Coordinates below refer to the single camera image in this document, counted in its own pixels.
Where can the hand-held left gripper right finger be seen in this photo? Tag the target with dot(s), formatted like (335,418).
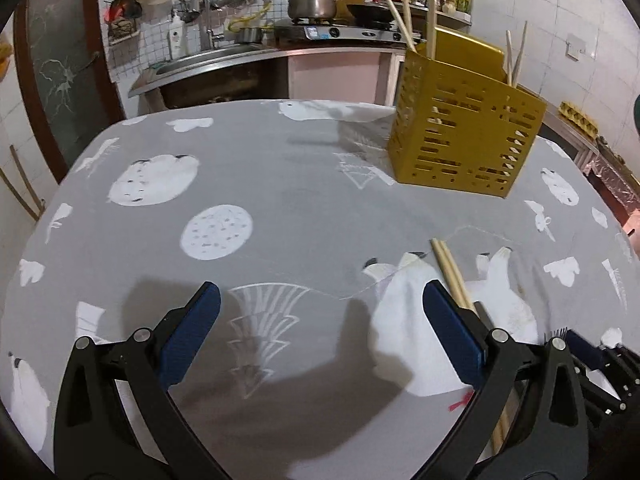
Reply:
(452,340)

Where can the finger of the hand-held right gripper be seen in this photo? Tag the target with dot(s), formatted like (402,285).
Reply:
(627,362)
(587,352)

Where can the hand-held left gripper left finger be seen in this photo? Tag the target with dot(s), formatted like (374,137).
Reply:
(192,340)

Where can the yellow perforated utensil holder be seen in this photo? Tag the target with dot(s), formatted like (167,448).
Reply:
(465,130)

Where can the grey printed tablecloth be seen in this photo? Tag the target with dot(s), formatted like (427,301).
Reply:
(300,220)

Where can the small cabinet with plastic cover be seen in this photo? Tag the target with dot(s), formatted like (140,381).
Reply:
(615,190)

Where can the wooden stick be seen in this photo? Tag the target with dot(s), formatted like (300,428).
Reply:
(15,187)
(27,180)

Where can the yellow egg carton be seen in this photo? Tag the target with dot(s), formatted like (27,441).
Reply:
(577,116)

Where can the green round hanging board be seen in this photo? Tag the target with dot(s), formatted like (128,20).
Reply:
(637,115)

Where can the steel sink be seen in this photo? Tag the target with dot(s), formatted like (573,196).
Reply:
(200,67)

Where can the kitchen counter cabinet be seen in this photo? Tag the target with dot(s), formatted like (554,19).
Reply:
(340,75)

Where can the brown door with glass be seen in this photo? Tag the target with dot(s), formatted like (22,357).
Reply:
(60,75)

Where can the white soap bottle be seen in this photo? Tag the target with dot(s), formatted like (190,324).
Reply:
(176,37)

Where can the small steel pot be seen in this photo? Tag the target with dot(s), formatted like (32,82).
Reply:
(248,35)

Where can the metal faucet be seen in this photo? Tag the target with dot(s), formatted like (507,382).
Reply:
(206,15)

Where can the gas stove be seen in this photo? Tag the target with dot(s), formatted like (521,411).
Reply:
(345,32)

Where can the black wok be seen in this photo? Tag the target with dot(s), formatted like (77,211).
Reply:
(372,12)

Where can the hanging plastic bag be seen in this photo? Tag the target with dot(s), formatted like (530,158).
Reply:
(5,57)

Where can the steel cooking pot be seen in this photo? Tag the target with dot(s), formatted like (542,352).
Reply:
(311,4)

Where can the white wall socket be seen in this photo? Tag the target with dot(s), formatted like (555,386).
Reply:
(575,46)

